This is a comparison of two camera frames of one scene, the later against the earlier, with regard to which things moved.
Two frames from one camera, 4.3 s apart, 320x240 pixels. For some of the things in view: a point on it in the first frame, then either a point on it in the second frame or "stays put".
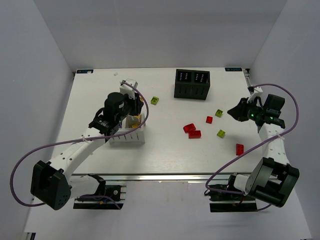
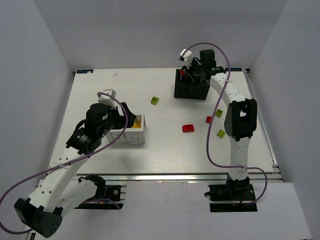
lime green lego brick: x=221 y=133 stays put
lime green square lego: x=154 y=100 stays put
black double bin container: x=192 y=84 stays put
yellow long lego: x=141 y=100 to x=137 y=124
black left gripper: x=136 y=106 to x=124 y=114
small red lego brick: x=209 y=119 stays put
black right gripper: x=244 y=111 to x=195 y=70
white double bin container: x=135 y=137 stays put
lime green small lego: x=219 y=113 stays put
